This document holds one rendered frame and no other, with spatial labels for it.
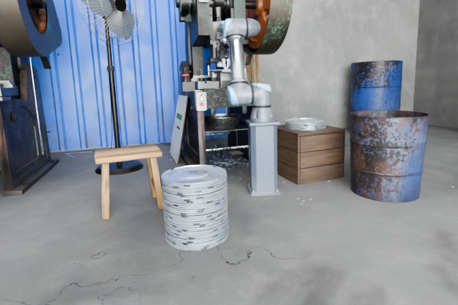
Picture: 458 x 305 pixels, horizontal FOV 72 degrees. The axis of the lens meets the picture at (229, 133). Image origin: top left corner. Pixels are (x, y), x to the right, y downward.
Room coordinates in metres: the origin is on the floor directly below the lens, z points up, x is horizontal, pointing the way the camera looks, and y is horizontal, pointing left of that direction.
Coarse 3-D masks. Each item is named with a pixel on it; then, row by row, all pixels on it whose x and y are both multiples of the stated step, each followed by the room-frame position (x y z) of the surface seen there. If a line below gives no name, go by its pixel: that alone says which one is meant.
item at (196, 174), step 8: (176, 168) 1.47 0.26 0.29; (184, 168) 1.48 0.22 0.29; (192, 168) 1.47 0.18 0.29; (200, 168) 1.47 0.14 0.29; (208, 168) 1.46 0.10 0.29; (216, 168) 1.46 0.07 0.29; (168, 176) 1.35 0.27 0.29; (176, 176) 1.35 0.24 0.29; (184, 176) 1.32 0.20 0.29; (192, 176) 1.32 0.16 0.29; (200, 176) 1.32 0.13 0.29; (208, 176) 1.33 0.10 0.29; (216, 176) 1.33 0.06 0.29; (224, 176) 1.32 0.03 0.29; (184, 184) 1.23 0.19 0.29; (192, 184) 1.23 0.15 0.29
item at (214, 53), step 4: (216, 20) 2.66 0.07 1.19; (216, 24) 2.61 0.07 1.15; (216, 28) 2.61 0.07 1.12; (216, 32) 2.61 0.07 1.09; (216, 36) 2.61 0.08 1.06; (216, 40) 2.61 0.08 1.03; (216, 44) 2.59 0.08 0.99; (220, 44) 2.62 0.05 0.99; (228, 44) 2.64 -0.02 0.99; (212, 48) 2.62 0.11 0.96; (216, 48) 2.59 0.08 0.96; (220, 48) 2.59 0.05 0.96; (212, 52) 2.62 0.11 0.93; (216, 52) 2.60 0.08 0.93; (212, 56) 2.63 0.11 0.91; (216, 56) 2.60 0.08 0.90
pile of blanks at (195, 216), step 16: (176, 192) 1.24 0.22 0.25; (192, 192) 1.22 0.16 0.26; (208, 192) 1.24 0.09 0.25; (224, 192) 1.31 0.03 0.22; (176, 208) 1.26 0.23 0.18; (192, 208) 1.22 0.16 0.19; (208, 208) 1.24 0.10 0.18; (224, 208) 1.31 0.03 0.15; (176, 224) 1.24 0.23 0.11; (192, 224) 1.22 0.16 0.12; (208, 224) 1.24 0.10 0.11; (224, 224) 1.31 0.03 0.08; (176, 240) 1.25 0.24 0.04; (192, 240) 1.22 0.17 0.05; (208, 240) 1.24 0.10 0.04; (224, 240) 1.30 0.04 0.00
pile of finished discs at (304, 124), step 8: (288, 120) 2.36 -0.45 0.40; (296, 120) 2.34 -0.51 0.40; (304, 120) 2.28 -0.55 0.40; (312, 120) 2.27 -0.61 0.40; (320, 120) 2.29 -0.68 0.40; (288, 128) 2.24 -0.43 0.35; (296, 128) 2.15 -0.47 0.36; (304, 128) 2.16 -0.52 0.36; (312, 128) 2.12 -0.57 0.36; (320, 128) 2.19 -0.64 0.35
